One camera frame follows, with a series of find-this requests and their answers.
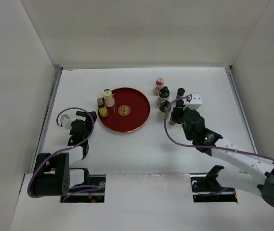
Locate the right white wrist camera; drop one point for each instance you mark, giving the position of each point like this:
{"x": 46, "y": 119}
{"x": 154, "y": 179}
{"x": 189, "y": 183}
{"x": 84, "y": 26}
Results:
{"x": 194, "y": 101}

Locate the black cap spice bottle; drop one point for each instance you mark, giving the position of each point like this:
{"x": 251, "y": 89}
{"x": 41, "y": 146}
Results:
{"x": 180, "y": 92}

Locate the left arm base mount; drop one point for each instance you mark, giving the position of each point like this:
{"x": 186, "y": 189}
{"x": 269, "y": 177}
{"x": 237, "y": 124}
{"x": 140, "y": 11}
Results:
{"x": 91, "y": 191}

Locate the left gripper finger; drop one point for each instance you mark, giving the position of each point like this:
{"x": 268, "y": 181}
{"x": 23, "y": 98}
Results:
{"x": 86, "y": 115}
{"x": 88, "y": 124}

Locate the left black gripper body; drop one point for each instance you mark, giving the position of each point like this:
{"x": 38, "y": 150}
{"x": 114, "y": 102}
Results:
{"x": 85, "y": 135}

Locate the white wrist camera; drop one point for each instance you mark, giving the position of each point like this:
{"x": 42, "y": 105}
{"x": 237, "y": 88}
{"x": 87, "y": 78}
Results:
{"x": 194, "y": 101}
{"x": 66, "y": 122}

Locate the cream cap spice jar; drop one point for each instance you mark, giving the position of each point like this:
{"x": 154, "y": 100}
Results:
{"x": 109, "y": 100}

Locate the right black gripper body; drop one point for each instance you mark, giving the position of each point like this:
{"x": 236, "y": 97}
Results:
{"x": 189, "y": 136}

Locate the yellow label brown bottle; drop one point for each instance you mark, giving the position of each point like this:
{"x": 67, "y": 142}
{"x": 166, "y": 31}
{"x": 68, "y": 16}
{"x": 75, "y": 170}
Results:
{"x": 102, "y": 108}

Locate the red round lacquer tray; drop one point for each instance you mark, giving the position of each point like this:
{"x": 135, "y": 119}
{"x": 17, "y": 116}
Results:
{"x": 130, "y": 112}

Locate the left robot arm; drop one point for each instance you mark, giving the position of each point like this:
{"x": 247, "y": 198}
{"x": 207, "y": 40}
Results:
{"x": 52, "y": 174}

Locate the black grinder pepper jar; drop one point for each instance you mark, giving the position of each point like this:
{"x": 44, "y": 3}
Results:
{"x": 162, "y": 110}

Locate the pink cap spice jar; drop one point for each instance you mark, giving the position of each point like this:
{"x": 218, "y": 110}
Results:
{"x": 159, "y": 84}

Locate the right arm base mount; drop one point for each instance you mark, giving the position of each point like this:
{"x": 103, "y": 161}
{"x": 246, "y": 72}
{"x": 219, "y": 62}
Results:
{"x": 205, "y": 191}

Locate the black cap brown spice jar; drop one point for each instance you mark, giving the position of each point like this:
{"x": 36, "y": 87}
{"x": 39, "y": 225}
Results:
{"x": 178, "y": 103}

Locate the black grinder salt jar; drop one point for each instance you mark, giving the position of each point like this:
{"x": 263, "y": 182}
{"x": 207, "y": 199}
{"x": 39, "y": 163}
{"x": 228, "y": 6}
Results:
{"x": 164, "y": 93}

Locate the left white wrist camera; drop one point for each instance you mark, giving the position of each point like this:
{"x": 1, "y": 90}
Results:
{"x": 66, "y": 122}

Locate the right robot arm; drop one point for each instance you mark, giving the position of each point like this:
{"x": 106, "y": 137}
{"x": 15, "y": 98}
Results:
{"x": 256, "y": 172}

